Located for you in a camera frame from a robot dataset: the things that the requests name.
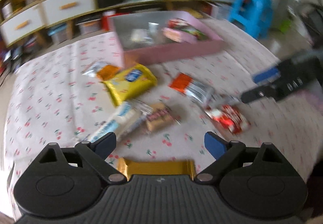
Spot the red white snack bag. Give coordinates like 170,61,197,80
205,104,251,134

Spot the gold foil snack bag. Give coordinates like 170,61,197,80
117,158,196,180

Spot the green snack bag with girl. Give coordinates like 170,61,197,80
163,18,209,43

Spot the white blue cracker packet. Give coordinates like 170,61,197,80
85,100,153,142

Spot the orange white wafer packet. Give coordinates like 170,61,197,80
169,73,215,107

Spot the blue plastic stool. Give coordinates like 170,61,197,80
227,0,273,39

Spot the brown chocolate bar packet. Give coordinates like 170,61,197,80
146,102,180,134

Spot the cherry print floor cloth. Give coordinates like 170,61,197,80
4,20,320,194

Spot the small orange snack packet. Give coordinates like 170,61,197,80
81,61,121,81

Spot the yellow snack bag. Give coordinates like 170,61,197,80
103,63,158,107

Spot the pink shallow cardboard box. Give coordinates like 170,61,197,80
108,11,224,67

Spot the red shoe box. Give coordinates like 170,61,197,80
101,11,118,31

